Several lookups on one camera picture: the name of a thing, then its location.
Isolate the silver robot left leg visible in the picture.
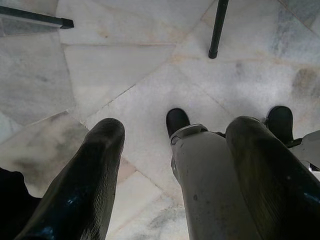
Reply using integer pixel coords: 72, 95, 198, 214
165, 107, 263, 240

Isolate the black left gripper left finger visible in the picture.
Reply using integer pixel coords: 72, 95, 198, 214
14, 117, 126, 240

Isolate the silver clothes rack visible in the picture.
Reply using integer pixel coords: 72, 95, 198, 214
0, 6, 75, 30

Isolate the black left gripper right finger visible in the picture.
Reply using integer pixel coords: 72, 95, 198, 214
224, 115, 320, 240

